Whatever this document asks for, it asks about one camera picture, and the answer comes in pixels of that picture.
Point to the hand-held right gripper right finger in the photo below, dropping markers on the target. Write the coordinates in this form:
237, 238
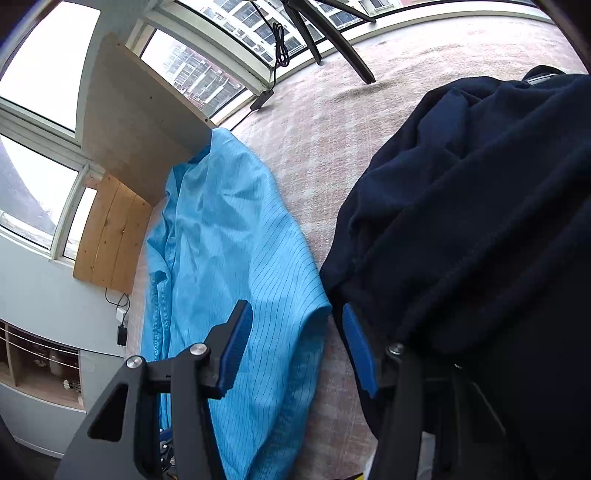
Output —
360, 355

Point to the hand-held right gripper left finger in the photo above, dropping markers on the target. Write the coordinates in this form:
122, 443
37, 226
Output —
235, 350

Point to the blue striped jacket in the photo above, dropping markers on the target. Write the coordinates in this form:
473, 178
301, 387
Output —
231, 230

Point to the navy fleece garment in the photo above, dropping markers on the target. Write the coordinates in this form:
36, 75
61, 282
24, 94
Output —
461, 207

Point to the black power adapter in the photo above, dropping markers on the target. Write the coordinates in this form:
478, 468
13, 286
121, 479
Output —
122, 336

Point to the white power adapter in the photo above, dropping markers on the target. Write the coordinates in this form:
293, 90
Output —
121, 316

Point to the pine wood panel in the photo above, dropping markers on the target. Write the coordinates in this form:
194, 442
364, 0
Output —
111, 230

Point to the grey wooden board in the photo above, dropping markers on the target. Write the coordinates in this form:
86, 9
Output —
134, 124

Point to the apartment buildings outside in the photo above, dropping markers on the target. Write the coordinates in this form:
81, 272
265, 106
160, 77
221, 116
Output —
203, 78

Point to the white framed window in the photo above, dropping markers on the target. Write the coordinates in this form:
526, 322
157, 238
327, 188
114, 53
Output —
217, 50
41, 129

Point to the black tripod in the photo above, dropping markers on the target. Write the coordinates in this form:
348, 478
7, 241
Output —
350, 56

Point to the wall shelf unit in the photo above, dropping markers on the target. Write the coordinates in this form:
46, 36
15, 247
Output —
41, 369

